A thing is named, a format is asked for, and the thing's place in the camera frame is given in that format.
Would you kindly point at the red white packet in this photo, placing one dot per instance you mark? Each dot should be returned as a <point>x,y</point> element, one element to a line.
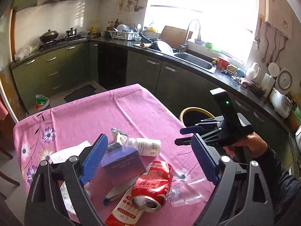
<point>125,213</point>

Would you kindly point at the clear plastic cup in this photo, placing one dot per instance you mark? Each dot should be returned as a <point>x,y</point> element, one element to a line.
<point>189,193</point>

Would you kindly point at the white pill bottle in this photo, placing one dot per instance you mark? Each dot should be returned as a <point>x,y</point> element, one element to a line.
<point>145,147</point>

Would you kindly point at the yellow oil bottle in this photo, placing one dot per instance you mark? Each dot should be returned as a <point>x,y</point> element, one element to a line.
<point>94,28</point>

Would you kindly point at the yellow rimmed trash bin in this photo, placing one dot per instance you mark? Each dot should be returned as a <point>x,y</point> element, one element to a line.
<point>193,115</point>

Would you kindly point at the black pan with white lid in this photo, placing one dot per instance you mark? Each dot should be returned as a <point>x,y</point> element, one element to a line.
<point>159,45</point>

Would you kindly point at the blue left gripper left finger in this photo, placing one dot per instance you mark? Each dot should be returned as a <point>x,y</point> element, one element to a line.
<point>91,157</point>

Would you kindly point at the pink floral tablecloth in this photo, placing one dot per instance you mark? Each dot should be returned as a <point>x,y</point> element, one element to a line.
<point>131,109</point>

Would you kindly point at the steel sink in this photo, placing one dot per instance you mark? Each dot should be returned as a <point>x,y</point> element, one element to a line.
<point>195,61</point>

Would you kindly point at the dark counter cabinets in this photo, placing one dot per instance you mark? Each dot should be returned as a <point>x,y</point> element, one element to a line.
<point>179,85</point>

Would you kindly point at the wooden cutting board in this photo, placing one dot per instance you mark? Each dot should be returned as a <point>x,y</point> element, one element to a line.
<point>174,36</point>

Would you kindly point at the purple cardboard box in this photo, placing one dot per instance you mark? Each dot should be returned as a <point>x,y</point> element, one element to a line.
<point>122,165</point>

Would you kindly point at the black wok with lid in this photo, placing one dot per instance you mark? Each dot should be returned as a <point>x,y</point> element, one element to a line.
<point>50,35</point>

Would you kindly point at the white dish rack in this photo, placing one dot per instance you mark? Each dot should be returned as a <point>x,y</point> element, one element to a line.
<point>123,32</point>

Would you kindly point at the green lower cabinets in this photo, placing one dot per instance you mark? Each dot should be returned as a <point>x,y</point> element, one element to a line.
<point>55,72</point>

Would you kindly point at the clear plastic water bottle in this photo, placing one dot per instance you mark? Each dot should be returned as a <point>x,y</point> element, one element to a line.
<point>66,197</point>

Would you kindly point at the plastic bag on counter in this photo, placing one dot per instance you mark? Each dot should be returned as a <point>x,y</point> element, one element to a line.
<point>25,51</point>

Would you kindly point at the white rice cooker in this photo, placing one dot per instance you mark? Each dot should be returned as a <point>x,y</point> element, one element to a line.
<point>281,104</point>

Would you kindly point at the steel kitchen faucet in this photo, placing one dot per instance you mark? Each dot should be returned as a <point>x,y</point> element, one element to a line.
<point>184,45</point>

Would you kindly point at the dark floor mat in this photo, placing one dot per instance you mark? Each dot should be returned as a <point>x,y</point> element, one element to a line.
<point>85,91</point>

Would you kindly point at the white kettle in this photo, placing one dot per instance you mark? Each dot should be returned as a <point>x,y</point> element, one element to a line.
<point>252,72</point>

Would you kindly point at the white paper receipt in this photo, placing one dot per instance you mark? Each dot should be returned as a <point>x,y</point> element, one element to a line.
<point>63,155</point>

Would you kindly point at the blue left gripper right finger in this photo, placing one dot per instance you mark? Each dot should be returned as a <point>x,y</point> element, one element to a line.
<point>207,157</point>

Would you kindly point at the snack wrapper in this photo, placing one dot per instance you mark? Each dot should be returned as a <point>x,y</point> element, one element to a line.
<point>119,139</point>

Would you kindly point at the blue tube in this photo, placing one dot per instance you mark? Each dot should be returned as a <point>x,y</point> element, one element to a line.
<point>118,191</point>

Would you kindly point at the small steel pot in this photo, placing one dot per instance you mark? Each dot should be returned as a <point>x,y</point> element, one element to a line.
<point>71,32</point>

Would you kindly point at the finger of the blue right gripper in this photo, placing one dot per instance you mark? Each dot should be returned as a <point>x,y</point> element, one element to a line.
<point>191,129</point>

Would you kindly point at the crushed red cola can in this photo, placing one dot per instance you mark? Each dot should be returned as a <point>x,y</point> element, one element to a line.
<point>150,191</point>

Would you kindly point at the person's right hand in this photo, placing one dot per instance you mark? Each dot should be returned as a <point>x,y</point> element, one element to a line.
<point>254,142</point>

